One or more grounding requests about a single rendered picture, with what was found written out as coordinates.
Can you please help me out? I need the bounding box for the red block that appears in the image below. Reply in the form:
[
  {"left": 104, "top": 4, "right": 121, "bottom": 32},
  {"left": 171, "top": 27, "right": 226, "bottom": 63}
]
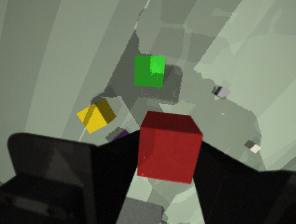
[{"left": 137, "top": 111, "right": 203, "bottom": 184}]

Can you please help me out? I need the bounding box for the yellow block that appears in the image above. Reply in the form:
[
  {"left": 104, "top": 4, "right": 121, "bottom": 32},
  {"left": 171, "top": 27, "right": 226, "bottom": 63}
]
[{"left": 77, "top": 99, "right": 116, "bottom": 133}]

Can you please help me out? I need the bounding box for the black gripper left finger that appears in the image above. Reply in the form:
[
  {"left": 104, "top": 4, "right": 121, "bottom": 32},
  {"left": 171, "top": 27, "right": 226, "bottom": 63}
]
[{"left": 7, "top": 129, "right": 140, "bottom": 224}]

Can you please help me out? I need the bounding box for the purple block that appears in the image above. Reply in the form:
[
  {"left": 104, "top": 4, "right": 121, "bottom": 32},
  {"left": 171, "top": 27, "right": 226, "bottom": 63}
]
[{"left": 112, "top": 130, "right": 129, "bottom": 141}]

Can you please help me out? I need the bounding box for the green block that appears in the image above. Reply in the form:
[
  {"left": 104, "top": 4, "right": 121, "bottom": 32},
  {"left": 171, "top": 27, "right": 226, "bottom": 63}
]
[{"left": 134, "top": 56, "right": 166, "bottom": 88}]

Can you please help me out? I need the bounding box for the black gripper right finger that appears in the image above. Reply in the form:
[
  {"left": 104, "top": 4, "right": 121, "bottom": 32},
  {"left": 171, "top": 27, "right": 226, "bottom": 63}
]
[{"left": 193, "top": 141, "right": 296, "bottom": 224}]

